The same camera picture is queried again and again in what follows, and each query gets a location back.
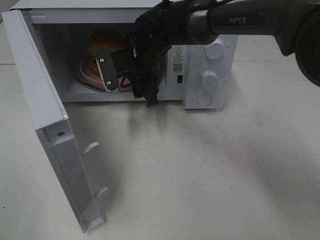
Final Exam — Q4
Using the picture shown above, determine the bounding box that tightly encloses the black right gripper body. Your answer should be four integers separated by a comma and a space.
96, 47, 165, 99

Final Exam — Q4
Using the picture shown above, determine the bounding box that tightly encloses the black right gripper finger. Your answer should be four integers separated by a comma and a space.
144, 84, 159, 108

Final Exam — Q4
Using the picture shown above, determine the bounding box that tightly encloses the pink round plate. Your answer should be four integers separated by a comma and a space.
80, 56, 132, 92

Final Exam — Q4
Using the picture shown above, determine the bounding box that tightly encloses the burger with lettuce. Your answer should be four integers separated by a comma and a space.
86, 28, 128, 62

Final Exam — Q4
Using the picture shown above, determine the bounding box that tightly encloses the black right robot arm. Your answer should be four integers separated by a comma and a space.
96, 0, 320, 106

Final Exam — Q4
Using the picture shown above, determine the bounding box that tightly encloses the glass microwave turntable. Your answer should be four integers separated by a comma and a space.
72, 70, 100, 91

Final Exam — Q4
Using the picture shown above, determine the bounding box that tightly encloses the white warning label sticker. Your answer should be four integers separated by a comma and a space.
169, 45, 188, 75

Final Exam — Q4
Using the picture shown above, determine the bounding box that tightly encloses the white microwave oven body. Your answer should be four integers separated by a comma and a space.
2, 0, 238, 110

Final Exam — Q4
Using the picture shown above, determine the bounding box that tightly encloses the white lower timer knob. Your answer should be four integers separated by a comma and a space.
200, 70, 219, 89

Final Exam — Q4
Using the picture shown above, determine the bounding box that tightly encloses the white upper power knob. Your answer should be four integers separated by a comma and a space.
204, 38, 225, 60

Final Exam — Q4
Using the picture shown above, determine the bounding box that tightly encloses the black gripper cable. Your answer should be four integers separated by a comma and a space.
119, 29, 173, 101

